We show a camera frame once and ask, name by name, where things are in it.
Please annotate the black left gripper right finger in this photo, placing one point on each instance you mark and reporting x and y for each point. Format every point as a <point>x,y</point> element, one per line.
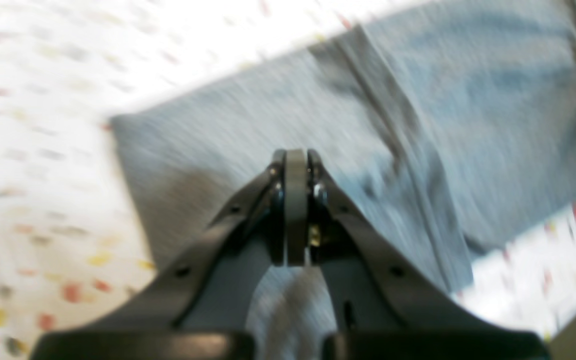
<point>385,308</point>

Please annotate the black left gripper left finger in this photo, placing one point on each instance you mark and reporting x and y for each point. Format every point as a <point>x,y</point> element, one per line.
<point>196,309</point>

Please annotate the grey t-shirt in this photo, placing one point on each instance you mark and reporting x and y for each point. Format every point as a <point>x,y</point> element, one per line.
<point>451,126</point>

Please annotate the terrazzo patterned table cloth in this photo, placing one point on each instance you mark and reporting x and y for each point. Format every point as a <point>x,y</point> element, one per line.
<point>72,244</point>

